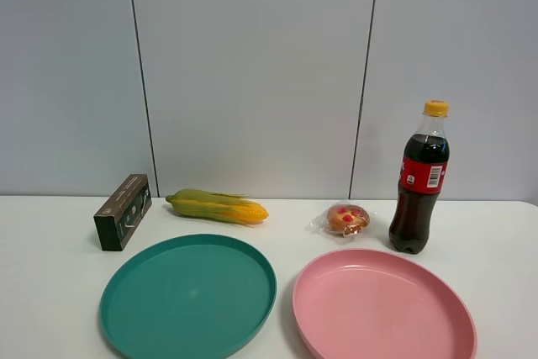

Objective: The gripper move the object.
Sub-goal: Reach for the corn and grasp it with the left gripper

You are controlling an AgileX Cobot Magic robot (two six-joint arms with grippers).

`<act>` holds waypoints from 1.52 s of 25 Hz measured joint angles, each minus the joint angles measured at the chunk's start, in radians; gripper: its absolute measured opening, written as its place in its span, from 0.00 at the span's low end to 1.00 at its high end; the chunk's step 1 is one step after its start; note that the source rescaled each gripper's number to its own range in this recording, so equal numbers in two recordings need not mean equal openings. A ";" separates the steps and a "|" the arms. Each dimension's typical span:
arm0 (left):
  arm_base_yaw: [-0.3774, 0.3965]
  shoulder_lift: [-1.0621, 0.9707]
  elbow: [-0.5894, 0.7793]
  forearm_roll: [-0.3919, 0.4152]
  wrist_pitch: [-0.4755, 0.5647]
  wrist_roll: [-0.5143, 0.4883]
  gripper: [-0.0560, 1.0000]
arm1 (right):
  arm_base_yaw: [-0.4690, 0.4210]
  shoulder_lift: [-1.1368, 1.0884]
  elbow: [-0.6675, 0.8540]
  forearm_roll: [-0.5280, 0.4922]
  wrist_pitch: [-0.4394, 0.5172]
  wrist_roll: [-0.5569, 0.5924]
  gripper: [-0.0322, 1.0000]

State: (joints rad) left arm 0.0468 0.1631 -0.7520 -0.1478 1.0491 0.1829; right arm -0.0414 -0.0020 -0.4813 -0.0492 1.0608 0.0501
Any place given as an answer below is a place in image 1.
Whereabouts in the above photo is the yellow green toy corn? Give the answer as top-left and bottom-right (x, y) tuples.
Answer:
(166, 188), (269, 226)

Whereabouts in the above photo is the wrapped red-topped muffin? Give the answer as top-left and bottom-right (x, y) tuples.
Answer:
(307, 200), (371, 238)

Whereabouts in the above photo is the cola bottle yellow cap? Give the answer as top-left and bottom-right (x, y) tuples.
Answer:
(388, 100), (450, 255)

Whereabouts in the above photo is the teal round plate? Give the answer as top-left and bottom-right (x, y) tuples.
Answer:
(98, 234), (277, 358)

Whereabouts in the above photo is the dark brown cardboard box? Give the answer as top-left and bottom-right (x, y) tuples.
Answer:
(93, 174), (152, 251)

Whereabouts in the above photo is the pink round plate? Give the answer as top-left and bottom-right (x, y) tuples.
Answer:
(292, 249), (477, 358)

